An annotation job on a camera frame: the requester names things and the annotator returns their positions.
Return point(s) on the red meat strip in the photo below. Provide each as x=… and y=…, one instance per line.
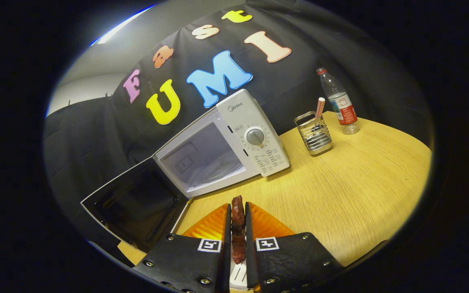
x=238, y=228

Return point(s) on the clear plastic water bottle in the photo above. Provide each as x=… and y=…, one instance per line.
x=342, y=108

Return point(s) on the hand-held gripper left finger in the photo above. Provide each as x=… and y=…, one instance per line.
x=226, y=264

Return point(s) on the red white striped stick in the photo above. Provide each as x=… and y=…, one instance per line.
x=320, y=106

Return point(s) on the small white ridged tray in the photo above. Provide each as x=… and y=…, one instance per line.
x=238, y=276

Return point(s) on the white toaster oven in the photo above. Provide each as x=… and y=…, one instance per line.
x=255, y=118

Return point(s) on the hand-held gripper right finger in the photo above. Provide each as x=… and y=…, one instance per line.
x=250, y=260

